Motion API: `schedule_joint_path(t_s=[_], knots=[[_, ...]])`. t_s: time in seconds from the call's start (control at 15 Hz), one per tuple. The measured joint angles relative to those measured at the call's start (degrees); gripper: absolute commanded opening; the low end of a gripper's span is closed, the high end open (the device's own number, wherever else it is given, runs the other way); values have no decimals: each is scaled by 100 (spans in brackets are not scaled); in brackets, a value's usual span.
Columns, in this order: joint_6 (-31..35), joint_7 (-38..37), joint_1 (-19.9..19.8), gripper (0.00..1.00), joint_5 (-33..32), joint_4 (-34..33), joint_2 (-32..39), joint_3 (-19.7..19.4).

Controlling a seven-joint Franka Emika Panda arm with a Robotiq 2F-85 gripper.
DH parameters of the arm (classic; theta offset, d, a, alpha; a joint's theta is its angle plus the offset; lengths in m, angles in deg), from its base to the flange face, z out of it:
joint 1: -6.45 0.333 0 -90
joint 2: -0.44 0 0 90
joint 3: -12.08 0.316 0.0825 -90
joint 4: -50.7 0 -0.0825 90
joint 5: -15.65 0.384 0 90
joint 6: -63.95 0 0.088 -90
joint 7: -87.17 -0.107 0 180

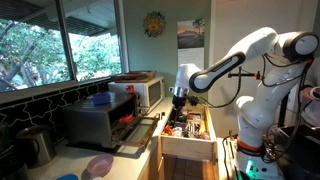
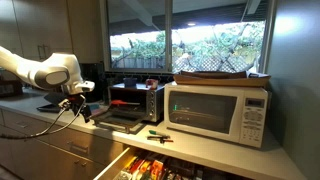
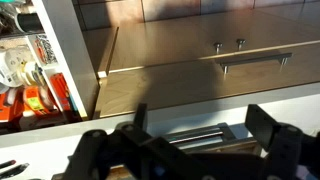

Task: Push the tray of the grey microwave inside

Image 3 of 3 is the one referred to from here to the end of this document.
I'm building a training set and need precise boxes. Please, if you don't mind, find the long metal drawer handle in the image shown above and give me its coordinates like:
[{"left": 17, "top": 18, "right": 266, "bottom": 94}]
[{"left": 215, "top": 53, "right": 293, "bottom": 74}]

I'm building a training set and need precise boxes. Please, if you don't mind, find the orange box on shelf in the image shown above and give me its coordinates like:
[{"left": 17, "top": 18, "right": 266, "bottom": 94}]
[{"left": 50, "top": 73, "right": 77, "bottom": 112}]

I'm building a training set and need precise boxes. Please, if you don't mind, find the wooden drawer cabinet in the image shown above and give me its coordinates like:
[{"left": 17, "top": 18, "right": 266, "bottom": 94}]
[{"left": 86, "top": 10, "right": 319, "bottom": 118}]

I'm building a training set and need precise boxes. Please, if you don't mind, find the left round metal knob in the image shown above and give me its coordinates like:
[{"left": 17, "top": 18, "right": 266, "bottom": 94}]
[{"left": 213, "top": 42, "right": 223, "bottom": 54}]

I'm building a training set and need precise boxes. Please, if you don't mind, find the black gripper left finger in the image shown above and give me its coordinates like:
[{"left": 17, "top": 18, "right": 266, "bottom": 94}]
[{"left": 120, "top": 103, "right": 153, "bottom": 144}]

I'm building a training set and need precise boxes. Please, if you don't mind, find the white storage shelf unit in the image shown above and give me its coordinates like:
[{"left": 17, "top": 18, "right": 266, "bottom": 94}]
[{"left": 0, "top": 0, "right": 98, "bottom": 134}]

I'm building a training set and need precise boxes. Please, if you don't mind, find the black marker pen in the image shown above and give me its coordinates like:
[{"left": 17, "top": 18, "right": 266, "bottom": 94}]
[{"left": 0, "top": 160, "right": 29, "bottom": 180}]

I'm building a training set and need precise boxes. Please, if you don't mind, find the orange tape roll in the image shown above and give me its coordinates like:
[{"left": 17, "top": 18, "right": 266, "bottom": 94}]
[{"left": 23, "top": 86, "right": 54, "bottom": 115}]

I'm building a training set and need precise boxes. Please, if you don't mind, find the round metal knob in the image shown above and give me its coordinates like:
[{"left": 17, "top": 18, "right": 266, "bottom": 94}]
[
  {"left": 213, "top": 42, "right": 223, "bottom": 54},
  {"left": 236, "top": 39, "right": 246, "bottom": 51}
]

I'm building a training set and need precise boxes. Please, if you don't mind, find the grey toaster oven microwave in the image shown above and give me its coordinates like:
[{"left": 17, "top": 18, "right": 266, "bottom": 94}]
[{"left": 114, "top": 121, "right": 264, "bottom": 158}]

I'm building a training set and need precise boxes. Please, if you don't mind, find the white tape roll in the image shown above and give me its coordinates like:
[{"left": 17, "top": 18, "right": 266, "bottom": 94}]
[{"left": 19, "top": 62, "right": 46, "bottom": 86}]

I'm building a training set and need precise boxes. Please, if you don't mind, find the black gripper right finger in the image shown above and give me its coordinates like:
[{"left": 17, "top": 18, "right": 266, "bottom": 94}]
[{"left": 245, "top": 104, "right": 303, "bottom": 180}]

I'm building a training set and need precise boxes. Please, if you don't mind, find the right round metal knob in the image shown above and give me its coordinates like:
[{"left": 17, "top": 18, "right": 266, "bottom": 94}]
[{"left": 236, "top": 39, "right": 246, "bottom": 51}]

